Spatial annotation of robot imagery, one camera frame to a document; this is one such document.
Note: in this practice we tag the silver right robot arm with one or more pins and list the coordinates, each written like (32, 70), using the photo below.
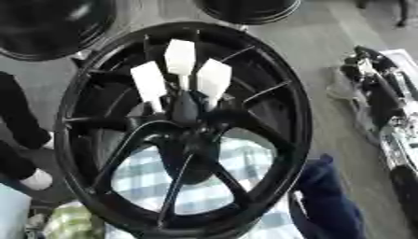
(404, 141)

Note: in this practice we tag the black spoked wheel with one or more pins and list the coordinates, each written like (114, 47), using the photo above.
(188, 124)

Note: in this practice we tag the dark blue bag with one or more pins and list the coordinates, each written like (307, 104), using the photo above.
(326, 199)

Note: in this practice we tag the large black round rim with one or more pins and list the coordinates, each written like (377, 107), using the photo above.
(49, 28)

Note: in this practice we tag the black chair base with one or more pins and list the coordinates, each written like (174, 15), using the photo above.
(401, 14)

